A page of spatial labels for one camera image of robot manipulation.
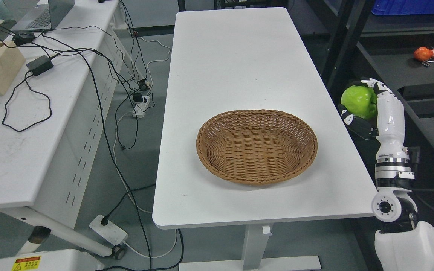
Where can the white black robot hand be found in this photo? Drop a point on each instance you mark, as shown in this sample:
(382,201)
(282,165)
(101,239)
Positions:
(388,127)

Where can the green apple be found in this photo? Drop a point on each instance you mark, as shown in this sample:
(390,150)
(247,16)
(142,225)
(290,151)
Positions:
(361,101)

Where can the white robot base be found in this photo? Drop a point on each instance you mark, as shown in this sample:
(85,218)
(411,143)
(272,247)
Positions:
(60,260)

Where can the orange object on shelf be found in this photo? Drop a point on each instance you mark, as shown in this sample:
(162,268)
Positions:
(423,54)

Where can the black metal shelf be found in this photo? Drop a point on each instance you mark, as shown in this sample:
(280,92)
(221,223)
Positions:
(380,47)

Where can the brown wicker basket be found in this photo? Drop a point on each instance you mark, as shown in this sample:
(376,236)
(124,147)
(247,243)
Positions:
(256,147)

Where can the white table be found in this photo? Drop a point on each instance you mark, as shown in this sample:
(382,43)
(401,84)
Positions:
(244,59)

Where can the blue plastic bin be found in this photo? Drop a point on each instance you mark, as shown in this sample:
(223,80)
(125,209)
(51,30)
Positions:
(403,7)

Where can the white power strip far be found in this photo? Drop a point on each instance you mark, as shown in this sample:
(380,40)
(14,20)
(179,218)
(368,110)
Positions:
(141,104)

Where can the white power strip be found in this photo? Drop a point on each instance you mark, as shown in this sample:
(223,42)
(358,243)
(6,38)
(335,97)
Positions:
(141,104)
(108,230)

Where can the white power strip near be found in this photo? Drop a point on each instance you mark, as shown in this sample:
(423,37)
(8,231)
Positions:
(108,230)

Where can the white side desk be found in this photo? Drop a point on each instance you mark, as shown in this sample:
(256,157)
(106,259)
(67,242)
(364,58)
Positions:
(51,124)

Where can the black power adapter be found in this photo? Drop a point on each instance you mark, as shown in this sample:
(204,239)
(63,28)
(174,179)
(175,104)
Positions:
(40,65)

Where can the grey laptop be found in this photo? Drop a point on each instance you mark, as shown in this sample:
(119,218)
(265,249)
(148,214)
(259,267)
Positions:
(44,17)

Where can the black computer mouse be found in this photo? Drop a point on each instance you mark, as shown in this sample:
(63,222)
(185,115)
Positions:
(23,38)

